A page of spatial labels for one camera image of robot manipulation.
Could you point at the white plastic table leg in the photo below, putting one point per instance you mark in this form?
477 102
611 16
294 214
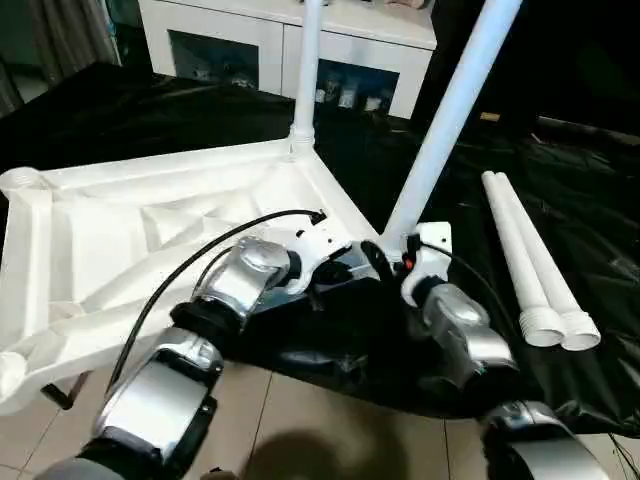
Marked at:
547 270
306 75
450 100
520 260

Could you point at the white plastic table top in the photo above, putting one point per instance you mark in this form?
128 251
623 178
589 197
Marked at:
125 225

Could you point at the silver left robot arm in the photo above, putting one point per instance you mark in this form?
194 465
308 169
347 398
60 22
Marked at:
200 325

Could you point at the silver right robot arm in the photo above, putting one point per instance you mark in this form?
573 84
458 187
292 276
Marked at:
470 330

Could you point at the black mat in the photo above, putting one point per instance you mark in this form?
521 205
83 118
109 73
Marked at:
550 225

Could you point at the small yellow label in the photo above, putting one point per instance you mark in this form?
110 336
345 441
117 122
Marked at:
490 117

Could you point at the white cabinet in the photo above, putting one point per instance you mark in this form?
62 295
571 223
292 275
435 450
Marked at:
225 20

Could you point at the black stand strut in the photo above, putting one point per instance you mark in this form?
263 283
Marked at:
65 392

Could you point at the grey curtain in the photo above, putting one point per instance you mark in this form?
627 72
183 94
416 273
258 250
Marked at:
60 40

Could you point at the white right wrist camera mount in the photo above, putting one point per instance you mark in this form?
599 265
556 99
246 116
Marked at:
430 250

